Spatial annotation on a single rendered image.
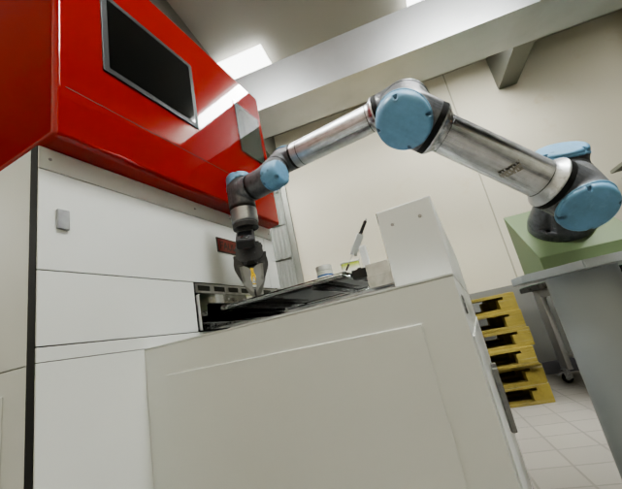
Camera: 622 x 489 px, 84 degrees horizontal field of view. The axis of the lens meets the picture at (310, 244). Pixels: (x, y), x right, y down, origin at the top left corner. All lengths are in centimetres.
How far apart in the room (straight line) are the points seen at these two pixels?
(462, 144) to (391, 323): 43
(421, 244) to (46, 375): 65
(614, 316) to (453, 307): 60
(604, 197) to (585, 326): 34
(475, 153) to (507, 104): 403
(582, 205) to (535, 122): 391
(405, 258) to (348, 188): 382
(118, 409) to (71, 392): 10
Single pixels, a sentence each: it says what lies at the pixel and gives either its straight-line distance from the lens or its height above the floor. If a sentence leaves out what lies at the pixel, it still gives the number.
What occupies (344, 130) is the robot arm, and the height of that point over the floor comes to 127.
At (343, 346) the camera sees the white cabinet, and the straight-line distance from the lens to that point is 56.
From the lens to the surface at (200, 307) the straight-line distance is 94.
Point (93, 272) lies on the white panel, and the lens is 80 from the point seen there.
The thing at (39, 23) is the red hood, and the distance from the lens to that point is 104.
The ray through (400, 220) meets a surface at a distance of 61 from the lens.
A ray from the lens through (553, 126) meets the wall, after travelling 479.
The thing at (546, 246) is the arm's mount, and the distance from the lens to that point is 108.
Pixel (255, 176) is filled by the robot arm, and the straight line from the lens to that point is 94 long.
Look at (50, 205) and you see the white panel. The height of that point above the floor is 110.
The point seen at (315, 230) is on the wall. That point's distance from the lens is 433.
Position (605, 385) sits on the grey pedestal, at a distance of 110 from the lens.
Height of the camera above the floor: 77
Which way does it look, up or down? 15 degrees up
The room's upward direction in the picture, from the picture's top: 12 degrees counter-clockwise
